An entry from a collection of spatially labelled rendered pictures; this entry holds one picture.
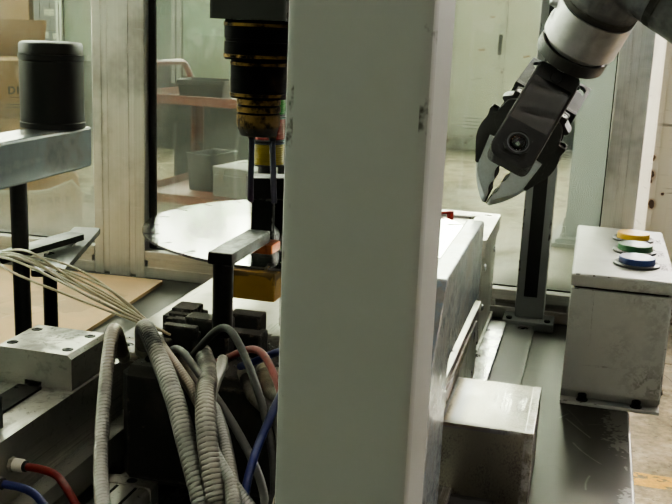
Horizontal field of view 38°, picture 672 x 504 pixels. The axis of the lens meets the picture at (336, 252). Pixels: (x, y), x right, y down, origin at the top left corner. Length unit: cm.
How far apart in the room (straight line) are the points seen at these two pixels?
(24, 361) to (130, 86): 77
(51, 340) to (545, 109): 51
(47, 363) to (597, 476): 51
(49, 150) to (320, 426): 64
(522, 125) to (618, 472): 34
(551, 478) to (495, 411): 10
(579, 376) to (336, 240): 86
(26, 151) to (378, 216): 63
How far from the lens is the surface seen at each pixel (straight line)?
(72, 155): 93
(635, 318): 109
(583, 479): 95
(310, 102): 26
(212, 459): 62
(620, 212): 137
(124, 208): 154
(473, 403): 90
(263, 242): 79
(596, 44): 95
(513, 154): 94
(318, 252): 26
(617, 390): 112
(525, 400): 92
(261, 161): 123
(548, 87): 98
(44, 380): 81
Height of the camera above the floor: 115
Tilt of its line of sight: 13 degrees down
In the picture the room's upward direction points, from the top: 2 degrees clockwise
